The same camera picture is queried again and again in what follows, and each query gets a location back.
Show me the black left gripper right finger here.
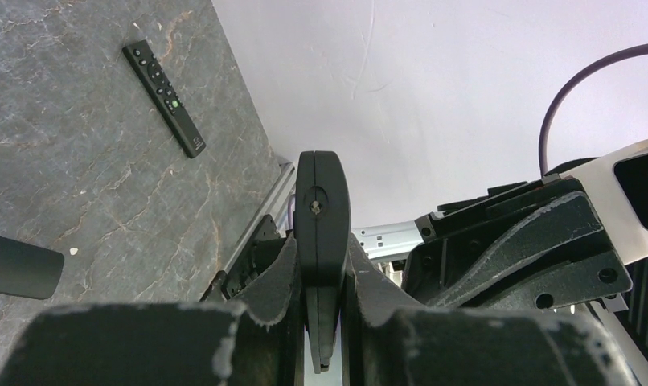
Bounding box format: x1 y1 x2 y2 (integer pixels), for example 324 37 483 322
347 234 425 328

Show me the black remote with buttons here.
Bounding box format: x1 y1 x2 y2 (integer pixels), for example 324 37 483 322
121 40 207 159

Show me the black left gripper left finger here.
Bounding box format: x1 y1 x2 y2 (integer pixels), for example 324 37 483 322
229 235 302 328

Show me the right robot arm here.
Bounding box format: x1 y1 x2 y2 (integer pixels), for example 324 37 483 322
354 177 633 310

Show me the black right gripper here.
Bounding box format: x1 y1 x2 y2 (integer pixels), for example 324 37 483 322
402 178 633 310

